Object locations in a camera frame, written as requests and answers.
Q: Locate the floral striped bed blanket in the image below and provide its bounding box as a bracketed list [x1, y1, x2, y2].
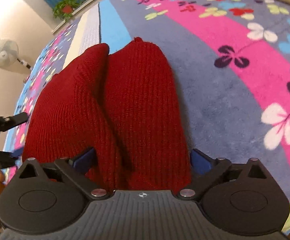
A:
[3, 0, 290, 235]

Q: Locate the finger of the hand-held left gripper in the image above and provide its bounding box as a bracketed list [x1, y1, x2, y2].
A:
[0, 110, 28, 133]
[0, 148, 22, 168]

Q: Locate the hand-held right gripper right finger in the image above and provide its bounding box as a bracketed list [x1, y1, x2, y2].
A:
[177, 148, 273, 200]

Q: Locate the potted green plant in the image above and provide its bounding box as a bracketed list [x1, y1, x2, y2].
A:
[53, 0, 81, 20]

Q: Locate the white standing fan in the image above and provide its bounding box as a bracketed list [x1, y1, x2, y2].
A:
[0, 38, 32, 70]

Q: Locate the red knitted sweater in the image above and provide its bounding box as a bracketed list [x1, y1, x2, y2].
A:
[22, 37, 192, 192]

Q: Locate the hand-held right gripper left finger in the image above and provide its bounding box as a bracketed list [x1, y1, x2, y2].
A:
[11, 146, 108, 200]

